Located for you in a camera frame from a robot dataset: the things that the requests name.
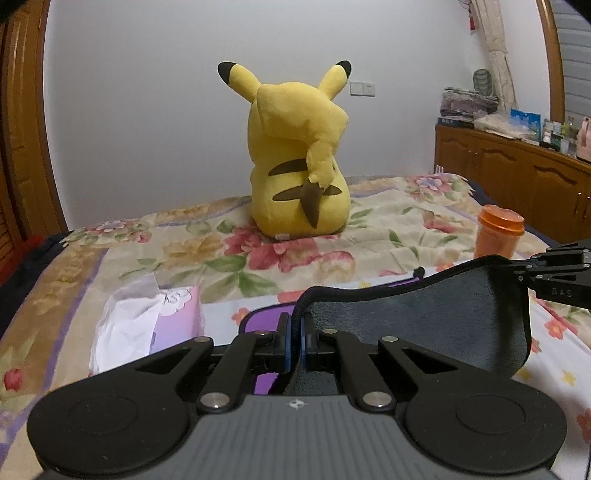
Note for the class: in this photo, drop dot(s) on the orange plastic cup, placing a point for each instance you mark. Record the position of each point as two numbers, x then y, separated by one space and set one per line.
497 235

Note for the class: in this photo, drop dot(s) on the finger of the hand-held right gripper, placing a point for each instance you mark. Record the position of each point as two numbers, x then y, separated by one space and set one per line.
540 271
561 254

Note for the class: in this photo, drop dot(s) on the blue box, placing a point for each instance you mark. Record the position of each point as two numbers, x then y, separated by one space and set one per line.
525 123

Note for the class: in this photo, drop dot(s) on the wooden cabinet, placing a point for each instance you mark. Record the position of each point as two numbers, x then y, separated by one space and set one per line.
517 175

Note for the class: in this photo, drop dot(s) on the pink bag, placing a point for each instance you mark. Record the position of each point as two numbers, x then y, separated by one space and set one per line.
585 138

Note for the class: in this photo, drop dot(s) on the floral bed blanket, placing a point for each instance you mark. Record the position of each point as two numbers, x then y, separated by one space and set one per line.
194 258

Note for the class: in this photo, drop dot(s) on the stack of folded cloths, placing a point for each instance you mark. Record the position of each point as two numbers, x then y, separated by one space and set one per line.
466 106

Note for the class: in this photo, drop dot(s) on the white wall switch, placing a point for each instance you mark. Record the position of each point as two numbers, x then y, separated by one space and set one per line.
362 88

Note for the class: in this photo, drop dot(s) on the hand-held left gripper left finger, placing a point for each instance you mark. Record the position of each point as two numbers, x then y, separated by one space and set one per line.
287 344

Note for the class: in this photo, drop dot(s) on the red tassel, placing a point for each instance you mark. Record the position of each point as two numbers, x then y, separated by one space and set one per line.
472 16

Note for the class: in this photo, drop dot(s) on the cream curtain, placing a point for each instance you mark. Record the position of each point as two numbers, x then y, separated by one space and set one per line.
496 50

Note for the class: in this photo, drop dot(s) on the group of small bottles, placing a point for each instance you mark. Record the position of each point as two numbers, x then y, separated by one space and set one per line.
558 136

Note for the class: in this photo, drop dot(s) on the wooden door frame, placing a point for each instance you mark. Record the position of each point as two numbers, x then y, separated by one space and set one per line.
551 55

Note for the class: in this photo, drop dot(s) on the grey-green ribbed jar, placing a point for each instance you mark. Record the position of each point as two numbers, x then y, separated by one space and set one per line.
483 81

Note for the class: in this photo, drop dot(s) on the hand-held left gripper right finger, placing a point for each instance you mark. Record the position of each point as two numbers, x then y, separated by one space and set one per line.
304 344

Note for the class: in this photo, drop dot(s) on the pink tissue pack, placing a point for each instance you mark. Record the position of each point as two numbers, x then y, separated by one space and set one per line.
138 323

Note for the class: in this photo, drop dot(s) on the yellow plush toy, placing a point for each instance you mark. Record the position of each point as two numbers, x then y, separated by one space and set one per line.
291 152

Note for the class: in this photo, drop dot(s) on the wooden wardrobe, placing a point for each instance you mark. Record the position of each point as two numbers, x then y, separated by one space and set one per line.
23 115

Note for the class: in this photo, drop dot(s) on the grey window blind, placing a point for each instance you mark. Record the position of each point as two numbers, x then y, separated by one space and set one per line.
577 55

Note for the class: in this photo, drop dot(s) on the dark grey purple towel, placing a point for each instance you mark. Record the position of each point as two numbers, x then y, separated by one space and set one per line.
415 309

